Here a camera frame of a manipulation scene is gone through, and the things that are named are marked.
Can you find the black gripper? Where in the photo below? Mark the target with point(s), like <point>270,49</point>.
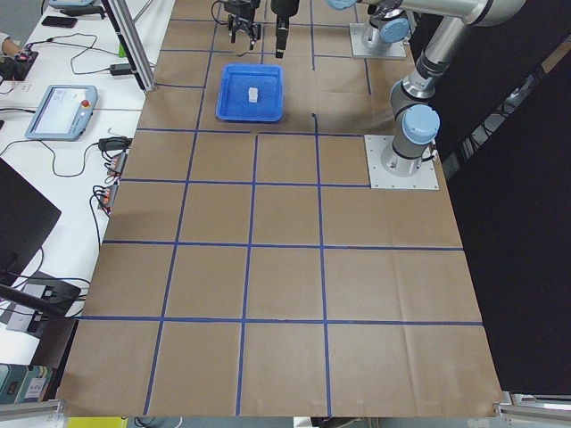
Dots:
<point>241,20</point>
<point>284,8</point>

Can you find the white block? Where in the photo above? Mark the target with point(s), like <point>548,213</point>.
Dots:
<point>253,92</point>
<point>253,98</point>

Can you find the blue plastic tray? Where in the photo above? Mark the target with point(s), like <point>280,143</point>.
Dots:
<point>236,78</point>

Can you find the black power adapter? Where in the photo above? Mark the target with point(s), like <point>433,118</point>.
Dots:
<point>120,69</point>

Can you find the black smartphone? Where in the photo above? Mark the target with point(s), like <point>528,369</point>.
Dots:
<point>59,22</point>

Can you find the teach pendant tablet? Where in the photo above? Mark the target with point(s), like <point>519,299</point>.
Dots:
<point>63,113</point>

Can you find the black monitor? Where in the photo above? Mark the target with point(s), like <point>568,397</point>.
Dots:
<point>27,219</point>

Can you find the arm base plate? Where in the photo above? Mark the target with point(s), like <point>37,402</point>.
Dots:
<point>383,43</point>
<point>389,171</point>

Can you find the aluminium frame post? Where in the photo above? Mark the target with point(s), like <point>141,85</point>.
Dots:
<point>125,30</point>

